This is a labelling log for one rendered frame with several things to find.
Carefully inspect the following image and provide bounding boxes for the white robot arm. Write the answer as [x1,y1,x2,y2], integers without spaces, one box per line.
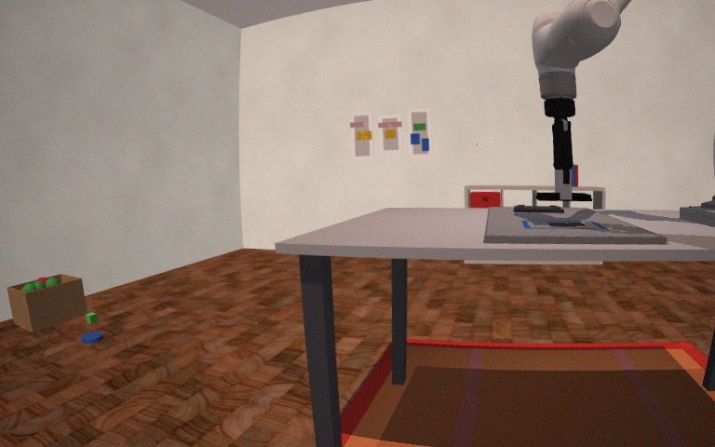
[532,0,631,100]

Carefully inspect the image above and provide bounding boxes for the blue tape rectangle outline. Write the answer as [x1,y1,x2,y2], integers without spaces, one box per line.
[522,221,607,229]

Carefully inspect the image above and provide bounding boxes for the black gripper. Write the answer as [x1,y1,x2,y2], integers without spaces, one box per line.
[544,97,575,199]

